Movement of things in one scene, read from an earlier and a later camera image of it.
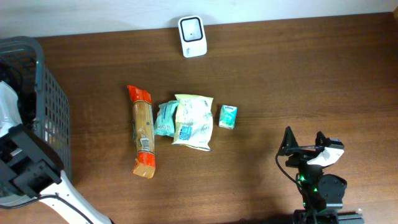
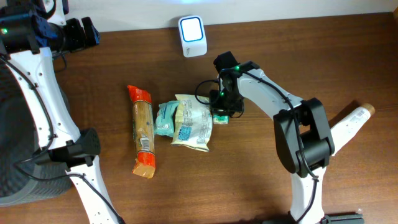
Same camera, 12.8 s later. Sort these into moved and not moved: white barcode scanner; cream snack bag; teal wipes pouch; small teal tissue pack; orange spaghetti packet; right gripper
Moved: small teal tissue pack; right gripper
Not moved: white barcode scanner; cream snack bag; teal wipes pouch; orange spaghetti packet
